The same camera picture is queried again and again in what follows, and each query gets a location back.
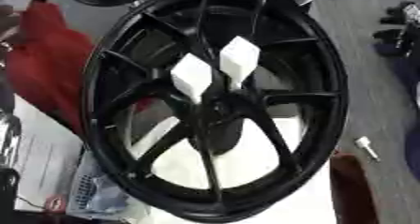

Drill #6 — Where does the blue and white package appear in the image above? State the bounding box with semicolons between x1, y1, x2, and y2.
66;151;144;221

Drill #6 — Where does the dark blue bag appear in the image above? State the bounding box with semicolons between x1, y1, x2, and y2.
372;41;420;183

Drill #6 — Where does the white paper sheet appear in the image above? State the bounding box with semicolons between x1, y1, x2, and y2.
9;94;85;213

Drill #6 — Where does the red cloth bag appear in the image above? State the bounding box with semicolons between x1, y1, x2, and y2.
5;0;98;138

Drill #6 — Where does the brown wooden stand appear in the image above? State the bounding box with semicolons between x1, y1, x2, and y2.
328;152;381;224

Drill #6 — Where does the black tripod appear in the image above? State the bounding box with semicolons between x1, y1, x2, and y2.
372;1;420;57

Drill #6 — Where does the black spoked wheel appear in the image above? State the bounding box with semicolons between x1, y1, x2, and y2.
80;0;352;224

